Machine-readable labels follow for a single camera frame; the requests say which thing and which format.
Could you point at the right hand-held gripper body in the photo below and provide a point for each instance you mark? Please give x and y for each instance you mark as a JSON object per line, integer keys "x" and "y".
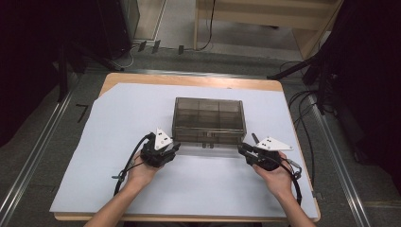
{"x": 268, "y": 154}

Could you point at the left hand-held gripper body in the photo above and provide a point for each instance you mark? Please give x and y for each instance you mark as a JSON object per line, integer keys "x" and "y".
{"x": 156, "y": 151}

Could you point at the smoky translucent drawer box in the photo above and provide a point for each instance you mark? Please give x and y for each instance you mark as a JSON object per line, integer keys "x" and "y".
{"x": 208, "y": 119}

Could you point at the person's left hand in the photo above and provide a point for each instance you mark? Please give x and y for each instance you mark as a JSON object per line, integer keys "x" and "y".
{"x": 142, "y": 173}

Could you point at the person's right hand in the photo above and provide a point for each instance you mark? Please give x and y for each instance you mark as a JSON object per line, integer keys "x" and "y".
{"x": 277, "y": 179}

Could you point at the white paper sheet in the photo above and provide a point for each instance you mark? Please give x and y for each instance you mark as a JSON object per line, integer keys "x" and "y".
{"x": 189, "y": 189}

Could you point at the black metal stand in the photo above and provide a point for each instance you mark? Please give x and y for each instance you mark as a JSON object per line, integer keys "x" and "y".
{"x": 67, "y": 72}
{"x": 302, "y": 69}

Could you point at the dark curtain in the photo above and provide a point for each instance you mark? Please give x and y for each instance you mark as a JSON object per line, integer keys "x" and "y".
{"x": 31, "y": 63}
{"x": 372, "y": 78}

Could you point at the black cabinet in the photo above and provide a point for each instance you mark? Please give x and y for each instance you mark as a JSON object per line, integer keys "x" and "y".
{"x": 116, "y": 25}

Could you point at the metal floor rail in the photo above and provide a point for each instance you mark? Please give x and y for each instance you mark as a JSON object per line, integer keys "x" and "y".
{"x": 31, "y": 157}
{"x": 340, "y": 164}

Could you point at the light wooden frame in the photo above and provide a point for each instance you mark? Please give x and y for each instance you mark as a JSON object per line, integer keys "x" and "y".
{"x": 261, "y": 19}

